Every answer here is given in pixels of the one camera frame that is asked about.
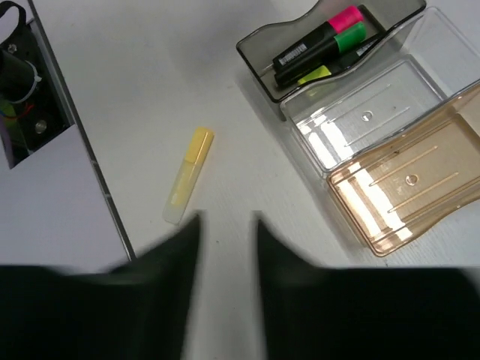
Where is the pink cap black highlighter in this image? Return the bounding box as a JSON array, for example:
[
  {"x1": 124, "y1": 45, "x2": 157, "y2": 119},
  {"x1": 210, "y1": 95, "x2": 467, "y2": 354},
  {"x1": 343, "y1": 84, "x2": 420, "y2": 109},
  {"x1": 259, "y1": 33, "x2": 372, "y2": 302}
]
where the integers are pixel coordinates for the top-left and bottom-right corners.
[{"x1": 272, "y1": 5, "x2": 364, "y2": 72}]

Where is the dark grey plastic container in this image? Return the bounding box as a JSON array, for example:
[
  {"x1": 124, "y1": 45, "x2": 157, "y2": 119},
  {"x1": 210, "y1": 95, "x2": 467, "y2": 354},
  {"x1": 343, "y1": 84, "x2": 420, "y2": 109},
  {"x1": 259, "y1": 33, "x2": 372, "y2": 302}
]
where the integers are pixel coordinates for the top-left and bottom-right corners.
[{"x1": 236, "y1": 1, "x2": 426, "y2": 104}]

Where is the orange translucent plastic container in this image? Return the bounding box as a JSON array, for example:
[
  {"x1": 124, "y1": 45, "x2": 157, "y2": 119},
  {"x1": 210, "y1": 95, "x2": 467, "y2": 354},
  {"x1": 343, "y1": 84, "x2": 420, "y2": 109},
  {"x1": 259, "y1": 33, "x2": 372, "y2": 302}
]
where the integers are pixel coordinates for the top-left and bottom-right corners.
[{"x1": 327, "y1": 85, "x2": 479, "y2": 257}]

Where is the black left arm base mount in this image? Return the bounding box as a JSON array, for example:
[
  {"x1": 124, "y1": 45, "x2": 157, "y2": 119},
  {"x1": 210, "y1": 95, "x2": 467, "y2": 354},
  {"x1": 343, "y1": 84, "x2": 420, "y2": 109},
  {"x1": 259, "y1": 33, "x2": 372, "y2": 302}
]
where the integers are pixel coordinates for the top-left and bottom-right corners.
[{"x1": 1, "y1": 1, "x2": 74, "y2": 169}]

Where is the clear plastic container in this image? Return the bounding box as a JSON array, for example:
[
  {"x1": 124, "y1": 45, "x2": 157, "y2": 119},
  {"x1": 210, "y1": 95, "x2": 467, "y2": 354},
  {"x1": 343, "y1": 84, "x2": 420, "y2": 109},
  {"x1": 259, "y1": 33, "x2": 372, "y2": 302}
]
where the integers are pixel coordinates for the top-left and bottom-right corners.
[{"x1": 280, "y1": 7, "x2": 479, "y2": 181}]

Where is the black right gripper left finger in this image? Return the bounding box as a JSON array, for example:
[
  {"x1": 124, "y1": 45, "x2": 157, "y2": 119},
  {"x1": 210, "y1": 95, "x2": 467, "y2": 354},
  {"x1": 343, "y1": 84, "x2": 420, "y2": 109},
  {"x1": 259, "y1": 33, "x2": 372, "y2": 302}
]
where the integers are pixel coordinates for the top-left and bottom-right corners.
[{"x1": 1, "y1": 215, "x2": 202, "y2": 359}]

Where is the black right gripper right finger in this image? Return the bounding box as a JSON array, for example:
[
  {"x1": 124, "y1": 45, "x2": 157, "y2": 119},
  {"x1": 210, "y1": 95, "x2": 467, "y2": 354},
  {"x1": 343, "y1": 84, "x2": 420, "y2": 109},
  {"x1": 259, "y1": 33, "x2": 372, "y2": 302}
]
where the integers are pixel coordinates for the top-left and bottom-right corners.
[{"x1": 256, "y1": 219, "x2": 479, "y2": 359}]

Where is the green cap black highlighter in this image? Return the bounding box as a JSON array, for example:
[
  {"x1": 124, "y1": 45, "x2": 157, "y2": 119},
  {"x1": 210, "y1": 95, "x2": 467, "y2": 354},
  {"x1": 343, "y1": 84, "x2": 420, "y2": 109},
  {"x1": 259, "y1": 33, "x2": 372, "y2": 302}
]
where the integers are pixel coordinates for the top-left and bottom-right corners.
[{"x1": 274, "y1": 22, "x2": 367, "y2": 88}]

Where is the yellow cap black highlighter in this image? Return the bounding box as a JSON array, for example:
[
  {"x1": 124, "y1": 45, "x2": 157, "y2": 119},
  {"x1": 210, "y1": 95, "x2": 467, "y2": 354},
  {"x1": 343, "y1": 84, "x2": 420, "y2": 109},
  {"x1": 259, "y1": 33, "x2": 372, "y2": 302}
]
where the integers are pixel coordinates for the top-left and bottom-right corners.
[{"x1": 297, "y1": 34, "x2": 381, "y2": 85}]

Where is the yellow translucent glue stick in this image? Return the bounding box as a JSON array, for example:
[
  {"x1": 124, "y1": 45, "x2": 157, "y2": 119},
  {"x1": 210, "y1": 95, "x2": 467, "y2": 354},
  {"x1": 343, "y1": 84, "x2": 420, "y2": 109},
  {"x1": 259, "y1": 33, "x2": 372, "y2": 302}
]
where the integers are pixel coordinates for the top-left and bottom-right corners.
[{"x1": 162, "y1": 127, "x2": 215, "y2": 225}]

